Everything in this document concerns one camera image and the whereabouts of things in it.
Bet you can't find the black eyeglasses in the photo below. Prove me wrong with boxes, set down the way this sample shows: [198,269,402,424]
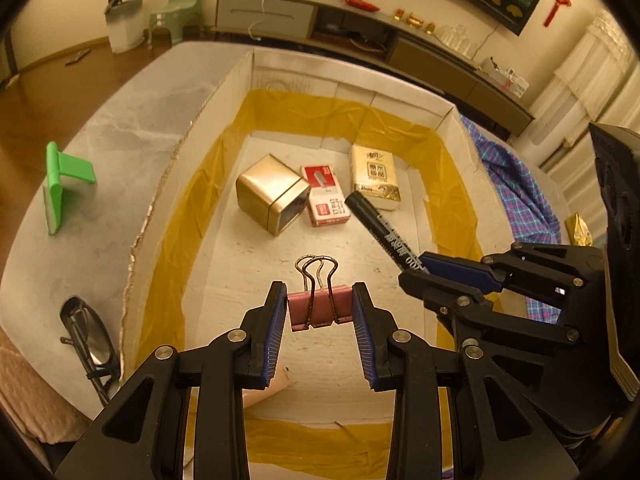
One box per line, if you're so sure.
[59,296,123,406]

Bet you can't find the beige tissue packet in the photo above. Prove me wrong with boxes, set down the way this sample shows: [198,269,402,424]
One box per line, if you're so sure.
[350,144,402,211]

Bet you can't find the blue plaid cloth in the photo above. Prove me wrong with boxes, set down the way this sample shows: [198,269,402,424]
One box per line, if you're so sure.
[460,114,563,321]

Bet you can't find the white organizer tray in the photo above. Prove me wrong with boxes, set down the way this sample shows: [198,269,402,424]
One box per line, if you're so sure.
[480,56,530,96]

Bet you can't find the person's pink pajama leg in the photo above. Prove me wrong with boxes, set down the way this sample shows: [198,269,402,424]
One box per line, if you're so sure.
[0,327,96,448]

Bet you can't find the pink binder clip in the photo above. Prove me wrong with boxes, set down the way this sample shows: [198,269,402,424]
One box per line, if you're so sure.
[287,255,356,333]

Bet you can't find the white cardboard box yellow tape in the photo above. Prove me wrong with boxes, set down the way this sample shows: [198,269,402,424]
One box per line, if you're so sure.
[120,49,481,468]

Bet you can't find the green phone stand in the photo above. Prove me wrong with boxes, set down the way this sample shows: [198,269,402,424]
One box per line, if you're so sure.
[44,141,98,236]

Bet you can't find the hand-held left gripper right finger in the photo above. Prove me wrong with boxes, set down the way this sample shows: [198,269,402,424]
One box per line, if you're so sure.
[351,281,586,480]

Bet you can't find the red staple box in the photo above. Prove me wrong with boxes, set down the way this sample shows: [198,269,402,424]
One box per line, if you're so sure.
[300,164,351,227]

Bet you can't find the group of glass cups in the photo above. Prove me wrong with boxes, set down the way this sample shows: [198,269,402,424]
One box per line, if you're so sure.
[434,22,481,58]

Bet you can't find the gold snack bag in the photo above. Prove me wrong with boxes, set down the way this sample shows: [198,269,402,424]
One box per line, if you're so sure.
[565,212,596,247]

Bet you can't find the cream curtain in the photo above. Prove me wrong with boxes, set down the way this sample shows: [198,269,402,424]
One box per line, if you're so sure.
[530,10,640,201]

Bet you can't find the black marker pen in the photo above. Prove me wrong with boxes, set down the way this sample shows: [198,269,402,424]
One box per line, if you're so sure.
[344,190,433,276]

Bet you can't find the white ribbed bin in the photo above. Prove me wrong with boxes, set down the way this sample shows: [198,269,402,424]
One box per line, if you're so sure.
[104,0,147,55]

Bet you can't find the grey tv cabinet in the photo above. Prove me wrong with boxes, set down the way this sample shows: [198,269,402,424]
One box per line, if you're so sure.
[212,0,536,136]

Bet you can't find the gold tin box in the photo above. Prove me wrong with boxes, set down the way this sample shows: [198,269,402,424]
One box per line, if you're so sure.
[235,154,312,236]

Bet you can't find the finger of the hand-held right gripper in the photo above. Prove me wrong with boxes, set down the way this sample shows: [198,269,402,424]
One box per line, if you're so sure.
[397,271,584,361]
[419,242,606,311]

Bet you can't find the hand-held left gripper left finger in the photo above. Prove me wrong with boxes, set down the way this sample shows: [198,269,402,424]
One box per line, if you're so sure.
[55,280,290,480]

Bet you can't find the white floor air conditioner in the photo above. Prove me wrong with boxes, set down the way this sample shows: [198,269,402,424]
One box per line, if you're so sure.
[522,100,586,168]

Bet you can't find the green plastic stool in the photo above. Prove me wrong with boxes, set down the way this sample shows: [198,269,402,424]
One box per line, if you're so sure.
[146,0,202,51]

